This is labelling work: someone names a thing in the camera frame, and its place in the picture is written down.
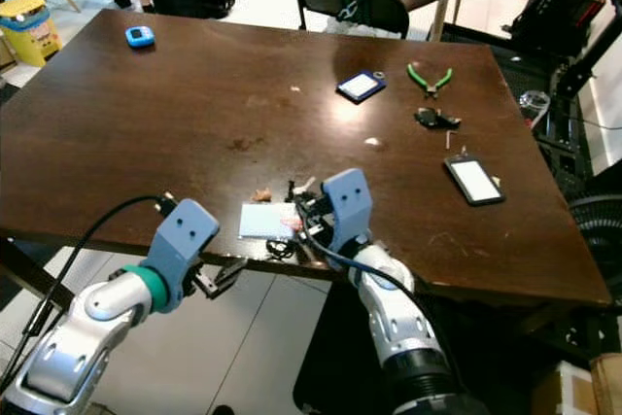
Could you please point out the small blue plastic device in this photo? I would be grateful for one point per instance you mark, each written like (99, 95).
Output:
(139, 37)

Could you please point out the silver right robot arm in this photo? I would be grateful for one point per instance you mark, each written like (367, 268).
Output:
(398, 323)

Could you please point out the cardboard box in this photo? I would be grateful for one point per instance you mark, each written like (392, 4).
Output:
(578, 391)

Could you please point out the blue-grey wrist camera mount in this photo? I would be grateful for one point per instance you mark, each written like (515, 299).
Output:
(183, 240)
(348, 203)

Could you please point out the blue framed key tag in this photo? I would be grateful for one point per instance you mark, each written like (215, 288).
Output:
(361, 86)

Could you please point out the yellow toy bin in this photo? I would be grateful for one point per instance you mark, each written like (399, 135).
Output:
(27, 34)

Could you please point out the bunch of keys with rings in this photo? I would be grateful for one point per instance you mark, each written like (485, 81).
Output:
(282, 249)

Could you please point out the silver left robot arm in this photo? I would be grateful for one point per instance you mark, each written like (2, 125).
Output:
(92, 332)

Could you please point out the small silver hex key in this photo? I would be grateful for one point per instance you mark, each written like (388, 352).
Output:
(448, 141)

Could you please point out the clear glass cup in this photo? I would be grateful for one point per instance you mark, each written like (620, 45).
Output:
(535, 102)

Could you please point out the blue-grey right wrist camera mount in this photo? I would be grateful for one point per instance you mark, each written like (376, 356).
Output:
(348, 203)

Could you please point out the black framed key tag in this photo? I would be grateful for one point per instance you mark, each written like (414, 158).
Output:
(475, 181)

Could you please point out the black round fan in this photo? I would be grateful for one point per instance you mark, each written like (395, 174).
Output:
(598, 230)

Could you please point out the black car key fob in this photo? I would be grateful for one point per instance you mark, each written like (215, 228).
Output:
(428, 118)

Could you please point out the white card key tag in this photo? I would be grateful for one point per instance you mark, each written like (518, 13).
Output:
(262, 221)

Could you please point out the small brown scrap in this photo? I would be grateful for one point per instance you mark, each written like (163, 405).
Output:
(262, 194)

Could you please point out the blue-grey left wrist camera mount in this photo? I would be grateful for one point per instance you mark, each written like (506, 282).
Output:
(183, 240)

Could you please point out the black machine with red trim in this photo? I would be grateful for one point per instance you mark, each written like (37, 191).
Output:
(559, 17)

